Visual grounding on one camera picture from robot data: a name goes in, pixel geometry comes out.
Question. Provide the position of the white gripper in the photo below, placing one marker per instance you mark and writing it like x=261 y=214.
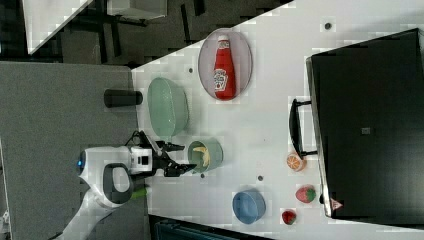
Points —
x=146 y=161

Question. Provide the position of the yellow plush banana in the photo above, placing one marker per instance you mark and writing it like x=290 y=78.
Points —
x=205 y=155

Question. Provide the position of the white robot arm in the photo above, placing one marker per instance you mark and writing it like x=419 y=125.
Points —
x=110 y=173

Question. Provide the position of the green mug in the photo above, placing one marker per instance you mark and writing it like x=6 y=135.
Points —
x=215 y=151

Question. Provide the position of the green perforated colander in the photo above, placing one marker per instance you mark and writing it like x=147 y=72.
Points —
x=168 y=108

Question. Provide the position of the red ketchup bottle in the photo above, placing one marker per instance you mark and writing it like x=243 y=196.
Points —
x=224 y=71

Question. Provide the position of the blue bowl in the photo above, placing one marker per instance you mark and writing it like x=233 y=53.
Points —
x=248 y=206

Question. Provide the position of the orange slice toy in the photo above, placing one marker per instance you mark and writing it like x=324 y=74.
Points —
x=295 y=162

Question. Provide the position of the pink round plate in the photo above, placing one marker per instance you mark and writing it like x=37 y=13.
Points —
x=241 y=57

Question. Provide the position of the small red strawberry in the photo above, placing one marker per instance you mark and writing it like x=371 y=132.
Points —
x=289 y=217

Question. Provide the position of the large red strawberry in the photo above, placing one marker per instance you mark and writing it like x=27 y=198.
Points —
x=306 y=194

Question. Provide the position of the black toaster oven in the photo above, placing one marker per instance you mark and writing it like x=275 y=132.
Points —
x=367 y=102

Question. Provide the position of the black cylinder post upper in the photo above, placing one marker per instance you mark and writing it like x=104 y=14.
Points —
x=120 y=98

